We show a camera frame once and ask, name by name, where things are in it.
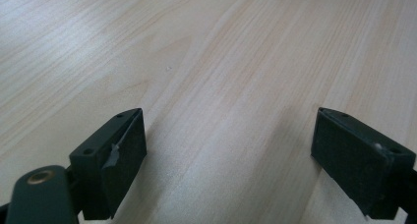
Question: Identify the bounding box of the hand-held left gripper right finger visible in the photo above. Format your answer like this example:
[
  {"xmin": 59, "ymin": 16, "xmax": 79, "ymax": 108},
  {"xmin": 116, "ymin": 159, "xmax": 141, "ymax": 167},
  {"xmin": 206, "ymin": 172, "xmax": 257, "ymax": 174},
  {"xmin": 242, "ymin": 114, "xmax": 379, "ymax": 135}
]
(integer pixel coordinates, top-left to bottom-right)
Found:
[{"xmin": 310, "ymin": 106, "xmax": 417, "ymax": 221}]

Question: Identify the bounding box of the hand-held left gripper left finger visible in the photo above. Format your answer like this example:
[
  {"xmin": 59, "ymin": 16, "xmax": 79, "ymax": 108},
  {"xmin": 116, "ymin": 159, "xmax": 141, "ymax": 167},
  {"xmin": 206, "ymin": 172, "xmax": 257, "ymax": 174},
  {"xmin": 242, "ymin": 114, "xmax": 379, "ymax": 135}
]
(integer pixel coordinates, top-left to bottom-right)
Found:
[{"xmin": 68, "ymin": 107, "xmax": 148, "ymax": 221}]

